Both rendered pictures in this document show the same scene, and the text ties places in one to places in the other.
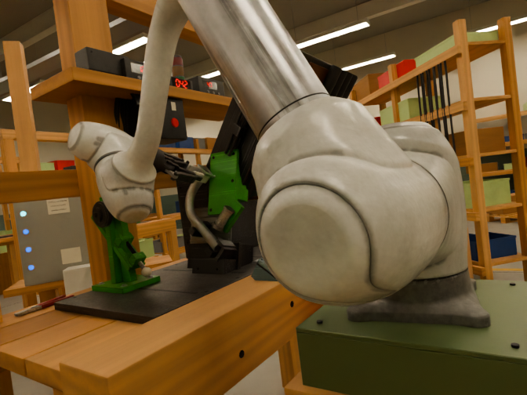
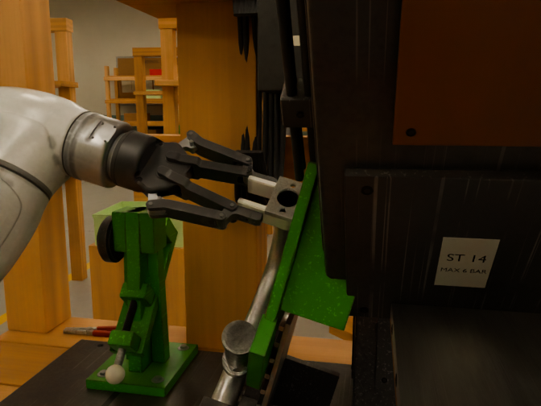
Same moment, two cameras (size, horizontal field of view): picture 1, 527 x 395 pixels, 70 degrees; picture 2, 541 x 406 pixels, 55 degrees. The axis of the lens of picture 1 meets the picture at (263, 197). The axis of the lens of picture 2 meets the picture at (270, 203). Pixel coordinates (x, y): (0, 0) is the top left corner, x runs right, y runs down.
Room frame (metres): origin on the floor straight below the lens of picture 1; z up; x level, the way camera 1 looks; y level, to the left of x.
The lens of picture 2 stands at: (0.97, -0.37, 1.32)
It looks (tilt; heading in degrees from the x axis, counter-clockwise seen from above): 10 degrees down; 67
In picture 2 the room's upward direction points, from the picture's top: straight up
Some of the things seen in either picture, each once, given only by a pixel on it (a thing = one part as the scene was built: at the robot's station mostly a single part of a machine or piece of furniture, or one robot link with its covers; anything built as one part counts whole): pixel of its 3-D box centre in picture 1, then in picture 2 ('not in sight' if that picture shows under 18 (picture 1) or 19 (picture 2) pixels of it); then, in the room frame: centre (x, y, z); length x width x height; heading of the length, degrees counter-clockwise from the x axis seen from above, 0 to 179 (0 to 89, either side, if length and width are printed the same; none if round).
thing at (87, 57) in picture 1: (103, 65); not in sight; (1.22, 0.46, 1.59); 0.15 x 0.07 x 0.07; 145
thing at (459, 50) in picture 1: (416, 162); not in sight; (4.25, -1.78, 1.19); 2.30 x 0.55 x 2.39; 10
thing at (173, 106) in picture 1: (157, 121); (319, 42); (1.37, 0.35, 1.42); 0.17 x 0.12 x 0.15; 145
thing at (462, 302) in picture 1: (414, 280); not in sight; (0.59, -0.22, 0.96); 0.22 x 0.18 x 0.06; 156
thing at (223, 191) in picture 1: (229, 182); (322, 250); (1.24, 0.11, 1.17); 0.13 x 0.12 x 0.20; 145
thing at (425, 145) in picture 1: (403, 197); not in sight; (0.57, -0.21, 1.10); 0.18 x 0.16 x 0.22; 144
